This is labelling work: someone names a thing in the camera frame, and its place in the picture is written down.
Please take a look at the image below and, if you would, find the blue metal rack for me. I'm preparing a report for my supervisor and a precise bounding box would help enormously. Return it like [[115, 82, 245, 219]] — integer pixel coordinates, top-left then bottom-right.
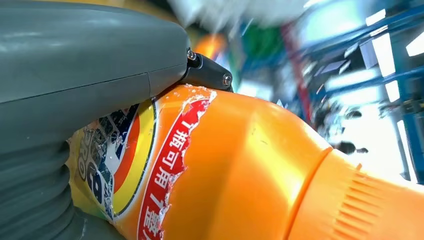
[[281, 0, 424, 186]]

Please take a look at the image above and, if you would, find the orange detergent bottle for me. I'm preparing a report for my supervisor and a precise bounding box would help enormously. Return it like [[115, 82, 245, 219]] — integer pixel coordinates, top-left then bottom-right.
[[66, 84, 424, 240]]

